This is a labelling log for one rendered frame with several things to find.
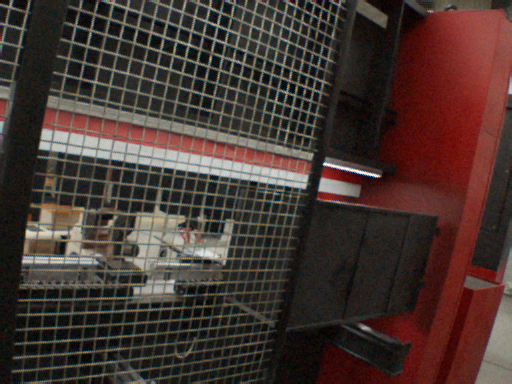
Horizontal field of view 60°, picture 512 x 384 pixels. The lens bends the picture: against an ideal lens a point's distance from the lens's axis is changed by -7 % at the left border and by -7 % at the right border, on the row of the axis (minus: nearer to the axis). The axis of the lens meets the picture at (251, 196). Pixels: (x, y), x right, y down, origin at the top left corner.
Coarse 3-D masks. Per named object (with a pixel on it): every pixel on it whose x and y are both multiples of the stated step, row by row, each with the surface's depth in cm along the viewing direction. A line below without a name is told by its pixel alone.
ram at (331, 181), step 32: (0, 128) 126; (64, 128) 138; (96, 128) 145; (128, 128) 152; (128, 160) 155; (192, 160) 171; (224, 160) 180; (256, 160) 191; (288, 160) 202; (352, 192) 236
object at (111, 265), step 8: (104, 264) 138; (112, 264) 138; (128, 264) 141; (96, 272) 140; (120, 272) 135; (128, 272) 137; (136, 272) 139; (120, 280) 134; (128, 280) 135; (136, 280) 137; (144, 280) 139
